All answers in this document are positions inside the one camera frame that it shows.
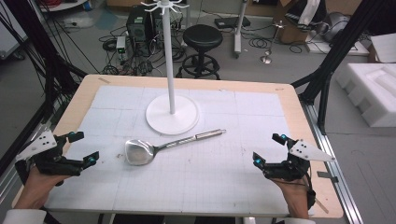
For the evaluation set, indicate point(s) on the small white foam block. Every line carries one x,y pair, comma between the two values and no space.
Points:
384,46

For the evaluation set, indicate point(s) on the black flat device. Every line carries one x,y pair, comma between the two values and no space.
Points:
232,22

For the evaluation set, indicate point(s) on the black tape piece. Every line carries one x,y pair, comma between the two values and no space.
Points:
327,176

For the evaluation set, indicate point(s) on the grey round appliance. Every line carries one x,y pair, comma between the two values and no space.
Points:
337,26

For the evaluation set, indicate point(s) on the black computer tower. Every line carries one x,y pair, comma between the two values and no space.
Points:
138,28

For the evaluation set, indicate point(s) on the white hook stand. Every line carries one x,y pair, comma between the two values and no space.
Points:
170,68

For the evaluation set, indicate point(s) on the large white foam block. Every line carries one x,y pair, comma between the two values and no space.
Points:
370,96

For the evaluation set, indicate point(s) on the cardboard box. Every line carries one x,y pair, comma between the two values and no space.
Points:
291,32

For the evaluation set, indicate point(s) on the white grid mat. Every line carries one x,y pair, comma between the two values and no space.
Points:
218,177

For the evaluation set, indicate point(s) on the black metal frame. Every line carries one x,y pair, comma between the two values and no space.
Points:
46,62
336,53

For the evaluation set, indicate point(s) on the person's left hand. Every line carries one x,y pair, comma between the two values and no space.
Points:
39,189

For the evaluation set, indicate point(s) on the aluminium rail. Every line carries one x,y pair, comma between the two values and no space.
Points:
339,174

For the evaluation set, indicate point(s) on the person's right hand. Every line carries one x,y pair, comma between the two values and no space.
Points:
294,199

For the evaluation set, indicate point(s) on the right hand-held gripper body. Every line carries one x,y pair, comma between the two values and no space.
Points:
295,161

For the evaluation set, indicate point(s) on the white pole stand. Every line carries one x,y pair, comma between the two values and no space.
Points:
238,31

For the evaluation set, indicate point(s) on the black round stool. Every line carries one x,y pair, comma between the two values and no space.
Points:
202,43

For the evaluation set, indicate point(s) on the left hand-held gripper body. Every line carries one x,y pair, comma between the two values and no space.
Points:
49,163

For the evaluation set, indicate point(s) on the metal spatula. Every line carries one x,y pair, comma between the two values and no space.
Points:
141,152

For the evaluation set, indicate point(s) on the small silver box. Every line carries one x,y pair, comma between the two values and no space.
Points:
121,44

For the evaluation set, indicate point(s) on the thin silver stand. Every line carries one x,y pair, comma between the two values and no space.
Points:
271,43

